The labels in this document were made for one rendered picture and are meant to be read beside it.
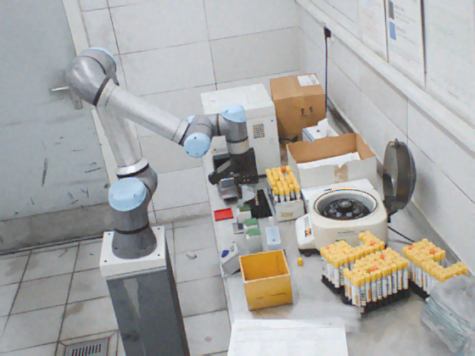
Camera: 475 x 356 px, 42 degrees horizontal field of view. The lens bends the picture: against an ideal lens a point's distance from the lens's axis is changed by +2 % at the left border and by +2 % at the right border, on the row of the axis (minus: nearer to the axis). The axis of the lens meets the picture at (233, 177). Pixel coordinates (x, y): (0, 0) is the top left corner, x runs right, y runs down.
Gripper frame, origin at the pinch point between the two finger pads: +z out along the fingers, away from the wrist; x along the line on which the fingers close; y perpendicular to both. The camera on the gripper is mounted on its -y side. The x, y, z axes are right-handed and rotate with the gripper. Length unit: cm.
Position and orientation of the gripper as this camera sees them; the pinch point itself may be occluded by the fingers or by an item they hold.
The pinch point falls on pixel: (240, 203)
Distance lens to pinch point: 212.1
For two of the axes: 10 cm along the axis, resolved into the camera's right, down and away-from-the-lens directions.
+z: 1.3, 8.9, 4.4
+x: -0.8, -4.4, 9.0
